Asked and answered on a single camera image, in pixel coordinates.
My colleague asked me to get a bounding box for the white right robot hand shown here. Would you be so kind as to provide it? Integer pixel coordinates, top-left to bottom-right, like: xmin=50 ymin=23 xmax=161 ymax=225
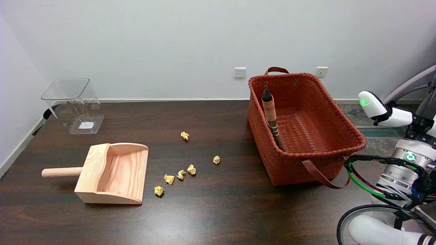
xmin=358 ymin=91 xmax=436 ymax=141

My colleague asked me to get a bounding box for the floor vent grille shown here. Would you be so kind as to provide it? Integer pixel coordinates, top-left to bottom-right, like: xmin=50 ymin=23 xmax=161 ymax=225
xmin=356 ymin=126 xmax=408 ymax=137

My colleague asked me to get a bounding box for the grey office chair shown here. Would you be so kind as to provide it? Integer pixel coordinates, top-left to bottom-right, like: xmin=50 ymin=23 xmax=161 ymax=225
xmin=381 ymin=64 xmax=436 ymax=107

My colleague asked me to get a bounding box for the brown woven basket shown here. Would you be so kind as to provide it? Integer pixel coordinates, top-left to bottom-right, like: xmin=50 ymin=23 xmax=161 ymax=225
xmin=248 ymin=67 xmax=367 ymax=189

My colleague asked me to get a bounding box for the wooden dustpan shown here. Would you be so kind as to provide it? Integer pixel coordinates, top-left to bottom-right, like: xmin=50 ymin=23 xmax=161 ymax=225
xmin=42 ymin=143 xmax=149 ymax=205

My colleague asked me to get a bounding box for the clear plastic bin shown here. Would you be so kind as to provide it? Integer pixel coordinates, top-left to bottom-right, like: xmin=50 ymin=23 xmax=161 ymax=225
xmin=41 ymin=78 xmax=105 ymax=135

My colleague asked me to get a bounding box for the small black object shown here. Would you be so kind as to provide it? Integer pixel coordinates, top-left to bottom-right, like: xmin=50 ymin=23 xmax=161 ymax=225
xmin=32 ymin=108 xmax=57 ymax=136

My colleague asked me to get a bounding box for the thin black cable loop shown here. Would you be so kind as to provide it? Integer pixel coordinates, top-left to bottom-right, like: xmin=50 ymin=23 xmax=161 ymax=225
xmin=344 ymin=154 xmax=429 ymax=209

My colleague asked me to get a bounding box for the green cable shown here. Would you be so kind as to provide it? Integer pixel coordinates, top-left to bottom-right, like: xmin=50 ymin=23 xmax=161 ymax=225
xmin=347 ymin=163 xmax=423 ymax=200

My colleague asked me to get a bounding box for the thick black cable loop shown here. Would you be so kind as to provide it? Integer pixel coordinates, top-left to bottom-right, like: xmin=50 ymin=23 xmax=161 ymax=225
xmin=337 ymin=204 xmax=436 ymax=245

